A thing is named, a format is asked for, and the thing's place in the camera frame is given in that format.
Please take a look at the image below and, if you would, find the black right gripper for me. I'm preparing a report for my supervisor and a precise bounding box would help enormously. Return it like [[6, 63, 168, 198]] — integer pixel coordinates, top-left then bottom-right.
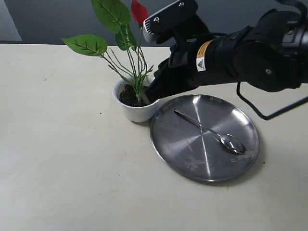
[[143, 14, 217, 104]]

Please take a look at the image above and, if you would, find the artificial red flower plant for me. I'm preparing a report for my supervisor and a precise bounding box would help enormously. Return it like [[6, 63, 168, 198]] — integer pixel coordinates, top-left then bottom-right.
[[61, 0, 154, 103]]

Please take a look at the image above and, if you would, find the stainless steel spork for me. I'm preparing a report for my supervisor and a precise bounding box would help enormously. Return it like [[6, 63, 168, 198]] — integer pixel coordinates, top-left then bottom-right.
[[174, 109, 246, 155]]

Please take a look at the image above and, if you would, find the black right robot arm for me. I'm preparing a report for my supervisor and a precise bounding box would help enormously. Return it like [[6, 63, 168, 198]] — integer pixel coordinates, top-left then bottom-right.
[[144, 0, 308, 101]]

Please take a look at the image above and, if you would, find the white ribbed plastic pot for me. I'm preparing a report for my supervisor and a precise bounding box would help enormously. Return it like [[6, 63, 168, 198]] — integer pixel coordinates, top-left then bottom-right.
[[112, 79, 162, 123]]

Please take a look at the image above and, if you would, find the dark soil in pot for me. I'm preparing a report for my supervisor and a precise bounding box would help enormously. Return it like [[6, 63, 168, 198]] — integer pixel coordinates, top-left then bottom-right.
[[119, 84, 153, 107]]

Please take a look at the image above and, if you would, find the round stainless steel plate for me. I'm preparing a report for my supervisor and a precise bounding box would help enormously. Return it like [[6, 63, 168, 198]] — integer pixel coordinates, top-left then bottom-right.
[[150, 94, 260, 182]]

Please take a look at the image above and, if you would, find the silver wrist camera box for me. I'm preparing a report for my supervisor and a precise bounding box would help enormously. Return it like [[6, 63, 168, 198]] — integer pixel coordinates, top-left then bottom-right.
[[142, 0, 198, 44]]

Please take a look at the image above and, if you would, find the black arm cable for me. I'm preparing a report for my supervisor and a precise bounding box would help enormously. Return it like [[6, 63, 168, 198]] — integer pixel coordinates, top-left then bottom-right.
[[235, 81, 308, 120]]

